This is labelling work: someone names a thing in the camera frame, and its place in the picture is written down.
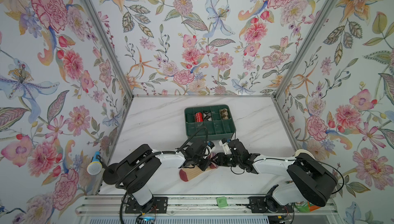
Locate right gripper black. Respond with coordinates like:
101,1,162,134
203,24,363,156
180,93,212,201
210,153,241,167

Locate striped tan maroon purple sock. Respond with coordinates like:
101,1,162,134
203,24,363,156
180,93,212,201
179,153,218,182

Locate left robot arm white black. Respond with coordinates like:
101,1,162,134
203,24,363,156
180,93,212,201
115,142,215,207

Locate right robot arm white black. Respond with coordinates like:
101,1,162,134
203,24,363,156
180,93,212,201
211,139,338,207

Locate red rolled sock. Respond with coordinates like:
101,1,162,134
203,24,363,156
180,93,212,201
195,112,204,122

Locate black white argyle rolled sock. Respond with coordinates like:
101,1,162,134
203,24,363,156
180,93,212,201
203,111,212,121

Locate green divided organizer tray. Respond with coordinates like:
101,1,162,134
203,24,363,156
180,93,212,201
184,105,237,142

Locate brown checkered rolled sock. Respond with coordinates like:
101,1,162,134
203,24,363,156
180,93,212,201
220,108,230,120

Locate green sticky tag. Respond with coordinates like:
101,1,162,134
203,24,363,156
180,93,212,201
216,196,228,208

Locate stacked paper cups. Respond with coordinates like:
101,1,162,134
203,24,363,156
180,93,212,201
294,149,315,159

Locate green snack packet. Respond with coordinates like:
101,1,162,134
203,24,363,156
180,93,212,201
294,201,320,213

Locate black round stand base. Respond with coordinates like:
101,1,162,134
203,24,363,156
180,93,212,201
103,163,126,185

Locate blue white toy microphone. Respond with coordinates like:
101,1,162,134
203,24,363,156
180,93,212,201
86,151,103,175

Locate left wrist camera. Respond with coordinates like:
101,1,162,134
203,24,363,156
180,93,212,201
207,141,215,153

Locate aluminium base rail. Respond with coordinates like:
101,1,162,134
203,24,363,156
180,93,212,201
75,194,339,217

